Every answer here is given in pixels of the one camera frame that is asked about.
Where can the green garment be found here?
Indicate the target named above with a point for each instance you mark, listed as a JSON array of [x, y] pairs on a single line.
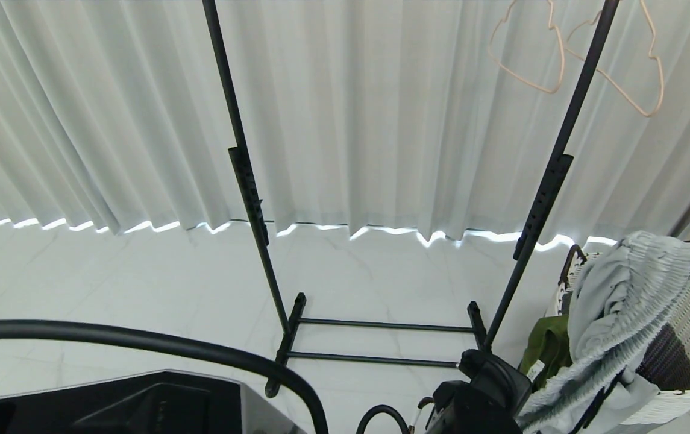
[[546, 346]]

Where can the pale grey shorts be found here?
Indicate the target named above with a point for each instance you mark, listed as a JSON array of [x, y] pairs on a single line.
[[610, 301]]

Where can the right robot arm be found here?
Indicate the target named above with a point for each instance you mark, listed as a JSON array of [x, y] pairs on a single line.
[[483, 392]]

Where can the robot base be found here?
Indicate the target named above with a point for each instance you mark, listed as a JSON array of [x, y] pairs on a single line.
[[140, 404]]

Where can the black clothes rack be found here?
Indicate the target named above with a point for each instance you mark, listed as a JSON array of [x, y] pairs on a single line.
[[248, 187]]

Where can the pink clothes hanger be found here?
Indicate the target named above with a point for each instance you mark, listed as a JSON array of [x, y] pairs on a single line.
[[560, 54], [660, 78]]

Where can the white curtain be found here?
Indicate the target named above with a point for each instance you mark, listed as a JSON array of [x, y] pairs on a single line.
[[381, 108]]

